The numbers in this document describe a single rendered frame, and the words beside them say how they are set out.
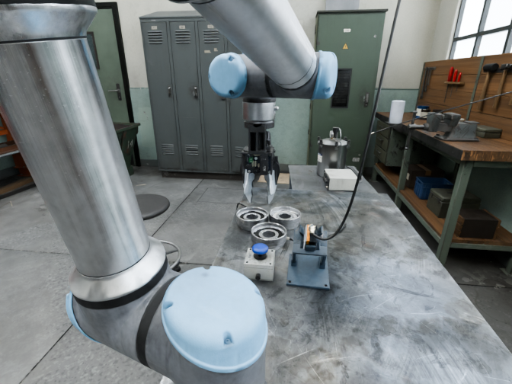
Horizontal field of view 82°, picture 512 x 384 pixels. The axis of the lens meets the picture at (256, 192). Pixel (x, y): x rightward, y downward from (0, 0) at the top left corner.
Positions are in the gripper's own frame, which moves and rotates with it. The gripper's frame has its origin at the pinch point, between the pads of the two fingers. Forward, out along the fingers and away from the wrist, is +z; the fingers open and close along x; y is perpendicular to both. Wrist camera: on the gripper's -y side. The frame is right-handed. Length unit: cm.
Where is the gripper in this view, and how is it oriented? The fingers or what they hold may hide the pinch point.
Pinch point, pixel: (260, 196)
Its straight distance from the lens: 77.3
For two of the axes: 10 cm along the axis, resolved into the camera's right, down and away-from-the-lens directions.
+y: -1.3, 3.7, -9.2
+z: 0.0, 9.3, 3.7
